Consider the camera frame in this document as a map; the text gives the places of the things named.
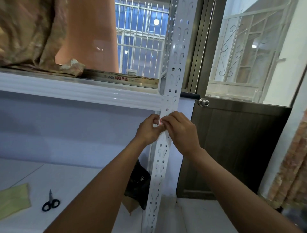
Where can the person's right thumb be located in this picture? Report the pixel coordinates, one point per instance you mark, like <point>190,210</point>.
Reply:
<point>166,126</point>

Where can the person's right forearm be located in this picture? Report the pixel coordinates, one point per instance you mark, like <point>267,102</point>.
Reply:
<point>230,192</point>

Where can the yellow-green cloth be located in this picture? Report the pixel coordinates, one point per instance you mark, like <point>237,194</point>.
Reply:
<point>14,200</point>

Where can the white window security grille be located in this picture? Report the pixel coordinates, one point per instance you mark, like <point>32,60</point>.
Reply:
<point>141,40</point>

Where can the long printed cardboard box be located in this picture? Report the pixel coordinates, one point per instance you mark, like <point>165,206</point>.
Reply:
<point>120,78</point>

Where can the brown door with glass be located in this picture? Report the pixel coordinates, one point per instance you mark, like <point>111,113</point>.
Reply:
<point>235,139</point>

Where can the person's left hand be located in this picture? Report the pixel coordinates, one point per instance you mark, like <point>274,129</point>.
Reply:
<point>146,130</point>

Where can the person's left forearm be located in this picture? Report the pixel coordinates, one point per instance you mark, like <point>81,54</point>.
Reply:
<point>103,189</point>

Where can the white shelf board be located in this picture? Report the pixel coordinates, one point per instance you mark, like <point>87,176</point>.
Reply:
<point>55,182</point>

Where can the orange fabric roll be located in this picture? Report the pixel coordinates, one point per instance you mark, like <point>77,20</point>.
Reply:
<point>91,33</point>

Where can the brown crumpled sack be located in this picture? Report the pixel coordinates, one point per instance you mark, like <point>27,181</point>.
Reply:
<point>28,36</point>

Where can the person's left thumb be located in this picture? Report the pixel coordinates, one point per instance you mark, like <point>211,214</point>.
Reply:
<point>160,129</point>

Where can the person's right hand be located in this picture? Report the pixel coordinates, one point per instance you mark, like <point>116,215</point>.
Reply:
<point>183,134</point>

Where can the black bag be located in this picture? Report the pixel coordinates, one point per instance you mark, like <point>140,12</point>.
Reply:
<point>139,182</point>

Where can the silver door knob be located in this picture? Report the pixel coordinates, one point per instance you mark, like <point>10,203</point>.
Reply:
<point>203,102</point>

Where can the ornate white outdoor grille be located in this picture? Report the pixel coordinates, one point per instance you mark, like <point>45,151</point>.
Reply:
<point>247,52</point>

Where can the white metal shelf beam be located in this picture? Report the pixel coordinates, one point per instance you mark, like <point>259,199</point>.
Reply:
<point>79,90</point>

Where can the white panel with black edge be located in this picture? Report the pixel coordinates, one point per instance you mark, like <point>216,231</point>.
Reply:
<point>186,105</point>

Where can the white slotted shelf post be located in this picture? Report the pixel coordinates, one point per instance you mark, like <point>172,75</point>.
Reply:
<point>171,72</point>

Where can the patterned brown curtain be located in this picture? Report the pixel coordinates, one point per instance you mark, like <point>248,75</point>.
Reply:
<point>291,168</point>

